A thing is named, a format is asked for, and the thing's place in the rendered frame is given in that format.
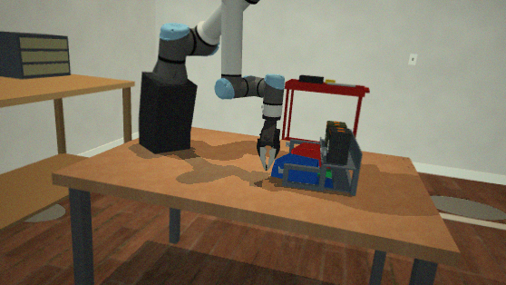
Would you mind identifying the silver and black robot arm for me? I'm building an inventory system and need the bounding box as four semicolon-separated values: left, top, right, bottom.
152;0;285;146

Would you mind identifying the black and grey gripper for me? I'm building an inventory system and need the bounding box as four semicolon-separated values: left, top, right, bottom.
257;114;281;171

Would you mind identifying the red bin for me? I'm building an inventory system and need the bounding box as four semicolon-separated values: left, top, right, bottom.
291;142;321;167

